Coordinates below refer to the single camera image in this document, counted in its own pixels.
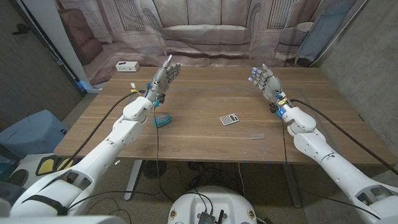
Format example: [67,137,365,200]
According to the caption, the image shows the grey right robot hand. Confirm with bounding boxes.
[248,63,292,118]

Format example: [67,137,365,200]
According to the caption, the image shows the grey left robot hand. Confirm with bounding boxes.
[146,54,182,106]

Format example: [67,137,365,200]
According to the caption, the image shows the small grey calculator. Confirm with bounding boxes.
[219,113,240,127]

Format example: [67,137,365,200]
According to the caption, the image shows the teal toy phone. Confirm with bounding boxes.
[152,113,172,129]

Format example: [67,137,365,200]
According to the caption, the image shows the white power strip box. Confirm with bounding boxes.
[115,61,141,73]

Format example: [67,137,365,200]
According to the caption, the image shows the printed sofa room backdrop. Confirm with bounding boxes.
[55,0,357,86]

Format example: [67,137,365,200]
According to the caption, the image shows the black round floor fan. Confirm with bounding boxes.
[142,160,168,180]

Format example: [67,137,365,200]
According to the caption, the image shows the grey table leg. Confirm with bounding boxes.
[283,164,303,208]

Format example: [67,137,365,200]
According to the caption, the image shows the white table leg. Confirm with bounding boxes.
[124,160,144,201]

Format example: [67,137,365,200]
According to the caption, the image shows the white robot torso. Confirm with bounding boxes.
[167,185,257,224]

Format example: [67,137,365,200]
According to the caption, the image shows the blue plastic bin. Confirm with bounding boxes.
[0,109,69,159]

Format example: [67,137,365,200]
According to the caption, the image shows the black antenna module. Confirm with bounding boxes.
[197,210,224,224]

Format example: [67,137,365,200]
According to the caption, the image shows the white pedal board yellow pads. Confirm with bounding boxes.
[9,154,83,189]

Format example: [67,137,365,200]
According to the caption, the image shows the person in blue jeans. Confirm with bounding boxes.
[0,180,22,206]

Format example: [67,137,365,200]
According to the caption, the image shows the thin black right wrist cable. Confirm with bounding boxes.
[280,119,382,220]

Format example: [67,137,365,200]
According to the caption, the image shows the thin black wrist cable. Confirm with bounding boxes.
[67,107,162,212]
[280,119,382,220]

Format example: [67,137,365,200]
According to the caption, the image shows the thin black left wrist cable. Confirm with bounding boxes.
[67,107,162,212]

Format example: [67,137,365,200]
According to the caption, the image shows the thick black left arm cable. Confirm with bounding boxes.
[67,90,147,163]

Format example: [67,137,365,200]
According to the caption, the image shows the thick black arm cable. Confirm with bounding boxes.
[290,98,398,177]
[67,90,147,163]

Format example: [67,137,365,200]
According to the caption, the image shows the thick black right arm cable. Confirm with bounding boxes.
[290,98,398,177]

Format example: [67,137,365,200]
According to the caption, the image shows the black floor cable bundle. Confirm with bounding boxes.
[158,161,243,203]

